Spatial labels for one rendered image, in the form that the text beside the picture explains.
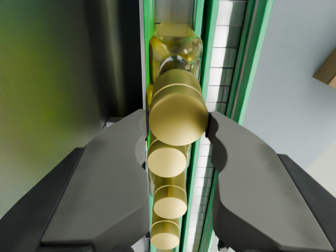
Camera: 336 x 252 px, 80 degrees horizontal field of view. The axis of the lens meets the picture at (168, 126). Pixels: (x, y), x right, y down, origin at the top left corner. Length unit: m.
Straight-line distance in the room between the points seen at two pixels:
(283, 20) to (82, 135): 0.51
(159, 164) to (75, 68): 0.17
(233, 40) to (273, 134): 0.38
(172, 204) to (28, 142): 0.14
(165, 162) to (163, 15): 0.30
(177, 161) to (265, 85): 0.49
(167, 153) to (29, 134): 0.12
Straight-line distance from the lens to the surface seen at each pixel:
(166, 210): 0.22
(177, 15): 0.41
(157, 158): 0.17
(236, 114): 0.40
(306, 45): 0.64
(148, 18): 0.33
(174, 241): 0.26
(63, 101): 0.26
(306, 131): 0.77
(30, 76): 0.21
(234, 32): 0.43
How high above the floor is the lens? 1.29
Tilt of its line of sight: 59 degrees down
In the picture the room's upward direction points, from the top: 178 degrees counter-clockwise
